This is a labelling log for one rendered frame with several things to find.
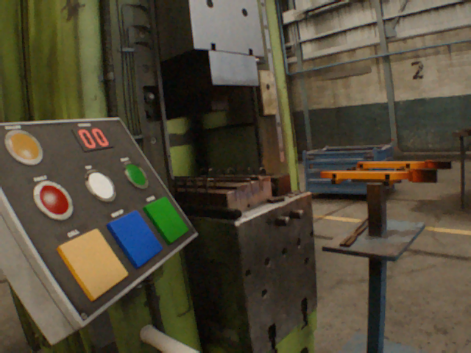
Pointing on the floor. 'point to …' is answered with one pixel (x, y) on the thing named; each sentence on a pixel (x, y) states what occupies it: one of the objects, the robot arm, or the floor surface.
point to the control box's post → (102, 334)
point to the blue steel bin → (344, 154)
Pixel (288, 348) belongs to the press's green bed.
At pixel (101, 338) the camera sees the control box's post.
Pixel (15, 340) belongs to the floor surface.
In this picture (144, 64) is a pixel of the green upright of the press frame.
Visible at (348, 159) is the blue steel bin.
